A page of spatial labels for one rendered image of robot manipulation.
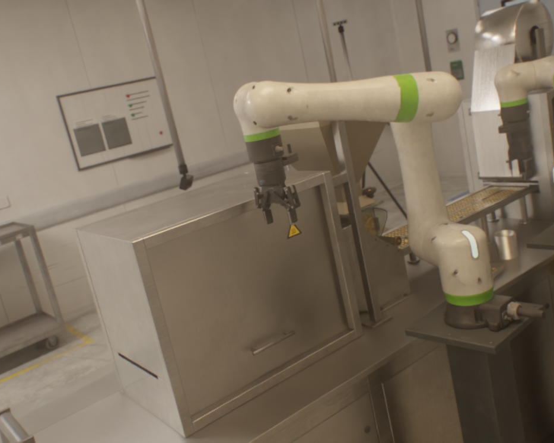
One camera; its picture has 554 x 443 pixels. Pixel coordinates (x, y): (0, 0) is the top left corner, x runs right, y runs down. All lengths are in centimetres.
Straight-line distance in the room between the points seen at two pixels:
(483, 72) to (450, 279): 139
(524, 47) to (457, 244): 140
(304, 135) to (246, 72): 447
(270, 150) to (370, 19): 614
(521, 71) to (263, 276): 116
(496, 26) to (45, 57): 378
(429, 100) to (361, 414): 90
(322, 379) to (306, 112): 78
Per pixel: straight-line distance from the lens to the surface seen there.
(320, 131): 196
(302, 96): 147
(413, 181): 178
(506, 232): 258
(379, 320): 213
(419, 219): 180
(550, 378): 265
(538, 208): 294
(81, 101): 567
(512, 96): 240
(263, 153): 158
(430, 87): 158
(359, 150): 213
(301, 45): 693
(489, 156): 291
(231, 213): 170
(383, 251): 222
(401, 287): 230
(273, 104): 144
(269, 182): 160
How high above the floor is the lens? 167
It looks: 13 degrees down
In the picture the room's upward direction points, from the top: 13 degrees counter-clockwise
